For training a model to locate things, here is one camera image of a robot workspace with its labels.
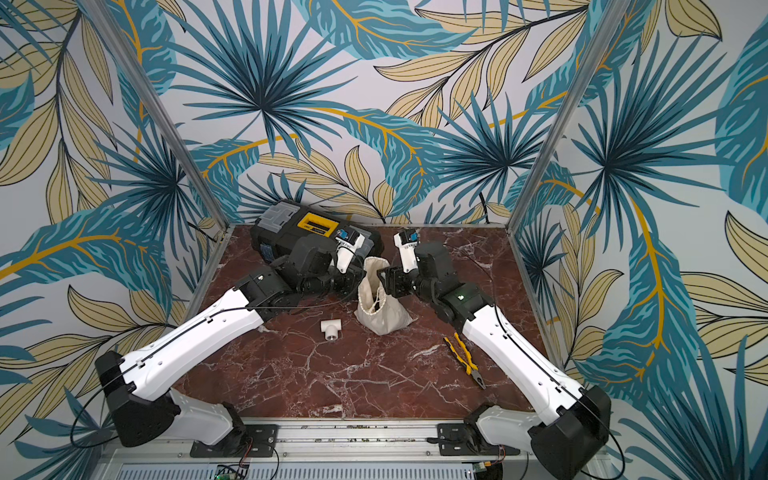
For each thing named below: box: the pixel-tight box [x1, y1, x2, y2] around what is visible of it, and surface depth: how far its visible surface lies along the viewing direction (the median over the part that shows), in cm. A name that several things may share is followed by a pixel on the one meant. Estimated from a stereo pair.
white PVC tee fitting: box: [320, 319, 342, 341], surface depth 92 cm
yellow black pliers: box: [443, 333, 486, 390], surface depth 87 cm
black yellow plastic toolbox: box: [250, 200, 382, 262], surface depth 97 cm
